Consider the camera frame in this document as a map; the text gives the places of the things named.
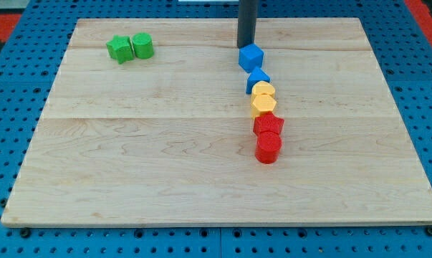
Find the blue cube block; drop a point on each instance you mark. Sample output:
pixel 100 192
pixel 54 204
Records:
pixel 250 56

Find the blue triangle block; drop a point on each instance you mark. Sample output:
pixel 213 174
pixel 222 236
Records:
pixel 256 75

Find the red cylinder block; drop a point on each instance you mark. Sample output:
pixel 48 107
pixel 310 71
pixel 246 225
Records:
pixel 268 146

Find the green cylinder block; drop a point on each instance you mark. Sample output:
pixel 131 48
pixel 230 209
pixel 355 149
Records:
pixel 143 45

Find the yellow hexagon block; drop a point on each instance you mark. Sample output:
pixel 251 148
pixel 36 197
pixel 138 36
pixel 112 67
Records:
pixel 261 105

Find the red star block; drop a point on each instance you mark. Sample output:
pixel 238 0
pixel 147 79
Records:
pixel 268 122

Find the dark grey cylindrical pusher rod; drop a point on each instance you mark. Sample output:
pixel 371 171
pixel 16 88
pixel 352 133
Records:
pixel 246 27

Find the green star block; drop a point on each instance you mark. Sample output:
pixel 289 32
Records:
pixel 120 49

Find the light wooden board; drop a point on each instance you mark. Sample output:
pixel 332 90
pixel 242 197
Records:
pixel 168 141

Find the yellow heart block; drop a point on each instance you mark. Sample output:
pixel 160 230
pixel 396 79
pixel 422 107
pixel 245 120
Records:
pixel 262 88

